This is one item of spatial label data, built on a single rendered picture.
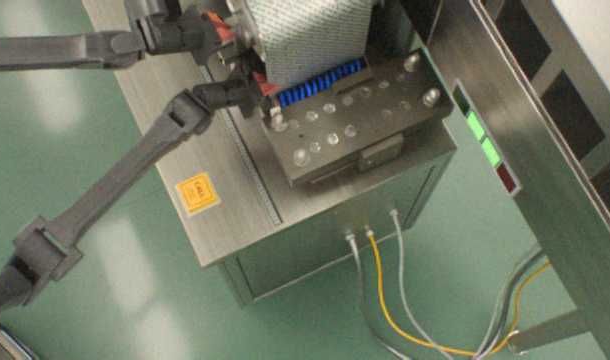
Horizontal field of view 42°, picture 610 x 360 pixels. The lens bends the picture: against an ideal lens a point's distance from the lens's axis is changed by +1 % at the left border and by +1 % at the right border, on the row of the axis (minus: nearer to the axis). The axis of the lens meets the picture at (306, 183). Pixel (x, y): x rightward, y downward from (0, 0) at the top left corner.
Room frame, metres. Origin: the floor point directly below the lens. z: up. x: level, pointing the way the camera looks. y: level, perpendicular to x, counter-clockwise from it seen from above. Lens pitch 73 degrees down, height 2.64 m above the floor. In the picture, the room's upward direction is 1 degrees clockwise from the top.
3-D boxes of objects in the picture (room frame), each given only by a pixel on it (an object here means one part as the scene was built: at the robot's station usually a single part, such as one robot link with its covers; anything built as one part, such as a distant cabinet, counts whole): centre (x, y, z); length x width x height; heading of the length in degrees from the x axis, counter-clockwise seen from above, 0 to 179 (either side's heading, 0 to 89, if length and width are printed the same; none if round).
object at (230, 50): (0.76, 0.16, 1.05); 0.06 x 0.05 x 0.31; 116
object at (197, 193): (0.50, 0.25, 0.91); 0.07 x 0.07 x 0.02; 26
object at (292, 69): (0.74, -0.02, 1.11); 0.23 x 0.01 x 0.18; 116
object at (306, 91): (0.72, -0.03, 1.03); 0.21 x 0.04 x 0.03; 116
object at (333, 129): (0.65, -0.11, 1.00); 0.40 x 0.16 x 0.06; 116
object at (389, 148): (0.58, -0.17, 0.96); 0.10 x 0.03 x 0.11; 116
